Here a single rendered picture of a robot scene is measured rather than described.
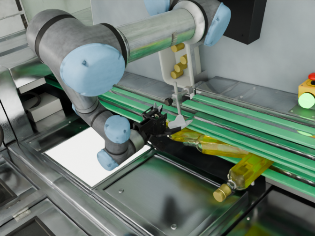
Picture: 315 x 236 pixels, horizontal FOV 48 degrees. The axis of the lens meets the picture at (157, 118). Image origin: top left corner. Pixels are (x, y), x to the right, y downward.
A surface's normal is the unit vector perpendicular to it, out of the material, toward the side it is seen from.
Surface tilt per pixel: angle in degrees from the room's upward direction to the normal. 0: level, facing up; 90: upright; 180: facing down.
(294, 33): 0
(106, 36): 98
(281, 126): 90
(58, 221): 90
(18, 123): 90
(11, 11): 90
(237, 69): 0
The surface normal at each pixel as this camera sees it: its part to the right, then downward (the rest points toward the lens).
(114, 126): 0.12, -0.63
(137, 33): 0.55, -0.33
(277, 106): -0.17, -0.86
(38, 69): 0.67, 0.26
